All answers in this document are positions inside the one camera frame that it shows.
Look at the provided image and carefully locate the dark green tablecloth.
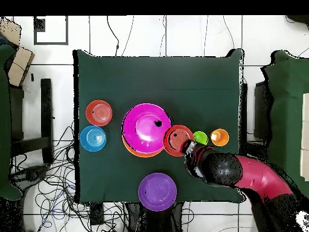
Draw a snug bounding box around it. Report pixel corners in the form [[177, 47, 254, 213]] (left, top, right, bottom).
[[260, 50, 309, 194], [0, 44, 23, 201], [72, 48, 245, 203]]

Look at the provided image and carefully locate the large orange bowl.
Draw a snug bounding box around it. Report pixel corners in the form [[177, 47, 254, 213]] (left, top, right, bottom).
[[122, 136, 167, 158]]

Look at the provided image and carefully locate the black stand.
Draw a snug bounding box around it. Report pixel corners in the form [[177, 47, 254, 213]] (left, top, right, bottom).
[[9, 78, 54, 165]]

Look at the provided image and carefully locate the large pink bowl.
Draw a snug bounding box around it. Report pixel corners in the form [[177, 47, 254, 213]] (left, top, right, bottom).
[[121, 103, 173, 155]]

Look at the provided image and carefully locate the purple bowl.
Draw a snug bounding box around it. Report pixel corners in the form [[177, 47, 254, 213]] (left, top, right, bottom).
[[138, 172, 178, 212]]

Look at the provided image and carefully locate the grey floor stand base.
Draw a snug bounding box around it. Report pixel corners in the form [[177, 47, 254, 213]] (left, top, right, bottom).
[[10, 164, 50, 192]]

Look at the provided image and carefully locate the black case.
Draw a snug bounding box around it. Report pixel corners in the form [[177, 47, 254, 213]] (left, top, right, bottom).
[[253, 81, 269, 141]]

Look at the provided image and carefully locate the small red bowl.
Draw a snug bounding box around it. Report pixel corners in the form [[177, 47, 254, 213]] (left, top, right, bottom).
[[85, 99, 113, 127], [163, 124, 195, 157]]

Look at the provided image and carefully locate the black floor frame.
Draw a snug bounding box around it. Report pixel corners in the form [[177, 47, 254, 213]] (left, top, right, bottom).
[[33, 15, 69, 46]]

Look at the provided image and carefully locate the black floor cable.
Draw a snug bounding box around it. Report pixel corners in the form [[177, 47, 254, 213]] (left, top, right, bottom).
[[106, 15, 120, 57]]

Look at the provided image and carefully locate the orange cup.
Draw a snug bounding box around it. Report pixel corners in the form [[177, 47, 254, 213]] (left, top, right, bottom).
[[209, 128, 230, 147]]

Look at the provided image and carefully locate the black power adapter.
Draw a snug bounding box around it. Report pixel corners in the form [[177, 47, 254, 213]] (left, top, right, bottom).
[[89, 204, 105, 226]]

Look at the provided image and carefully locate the white box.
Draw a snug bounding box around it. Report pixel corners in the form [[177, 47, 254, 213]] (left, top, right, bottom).
[[299, 92, 309, 182]]

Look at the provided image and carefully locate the cardboard box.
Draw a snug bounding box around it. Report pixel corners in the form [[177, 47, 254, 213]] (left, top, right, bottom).
[[0, 16, 22, 46], [7, 46, 36, 88]]

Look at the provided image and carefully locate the green cup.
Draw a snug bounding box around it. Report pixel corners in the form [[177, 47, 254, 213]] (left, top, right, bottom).
[[192, 130, 209, 146]]

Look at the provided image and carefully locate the small blue bowl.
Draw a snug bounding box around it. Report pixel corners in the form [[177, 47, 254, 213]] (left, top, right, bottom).
[[79, 125, 107, 153]]

